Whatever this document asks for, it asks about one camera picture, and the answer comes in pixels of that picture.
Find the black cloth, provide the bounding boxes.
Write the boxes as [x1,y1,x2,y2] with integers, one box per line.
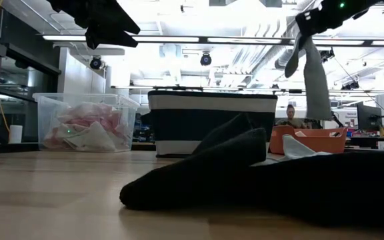
[119,113,384,231]

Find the orange plastic bin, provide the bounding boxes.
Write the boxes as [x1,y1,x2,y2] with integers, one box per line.
[269,125,348,155]

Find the grey cloth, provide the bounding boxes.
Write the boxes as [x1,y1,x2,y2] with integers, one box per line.
[284,31,333,121]

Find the person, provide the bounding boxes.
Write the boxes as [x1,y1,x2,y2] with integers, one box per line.
[276,103,308,129]

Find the white cloth with printed label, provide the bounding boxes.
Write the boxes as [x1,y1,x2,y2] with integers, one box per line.
[43,120,118,151]

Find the dark pink cloth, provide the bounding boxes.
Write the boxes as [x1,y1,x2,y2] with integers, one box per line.
[57,102,128,137]

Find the black horizontal rail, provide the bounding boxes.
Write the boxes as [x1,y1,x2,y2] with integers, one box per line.
[111,85,384,95]

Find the overhead beam with light strips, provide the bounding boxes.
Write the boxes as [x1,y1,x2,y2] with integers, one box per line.
[41,34,384,47]

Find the white paper roll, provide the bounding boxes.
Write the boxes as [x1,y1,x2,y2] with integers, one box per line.
[8,125,23,144]

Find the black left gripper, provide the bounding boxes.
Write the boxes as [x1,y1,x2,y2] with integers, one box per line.
[47,0,141,50]

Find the black aluminium table frame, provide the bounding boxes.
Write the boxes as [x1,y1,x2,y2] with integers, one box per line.
[0,139,39,159]

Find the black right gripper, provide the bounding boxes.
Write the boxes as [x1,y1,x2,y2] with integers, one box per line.
[295,0,379,38]

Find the black computer monitor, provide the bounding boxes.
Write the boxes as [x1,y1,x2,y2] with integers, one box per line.
[357,101,383,132]

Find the black ceiling spotlight cluster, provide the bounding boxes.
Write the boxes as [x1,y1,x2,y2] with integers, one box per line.
[341,81,360,91]
[320,49,335,64]

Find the round black ceiling fixture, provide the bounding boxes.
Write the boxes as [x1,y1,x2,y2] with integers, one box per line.
[199,52,213,67]
[89,55,103,71]

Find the clear plastic bin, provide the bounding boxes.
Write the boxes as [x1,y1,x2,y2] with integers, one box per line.
[32,92,142,153]

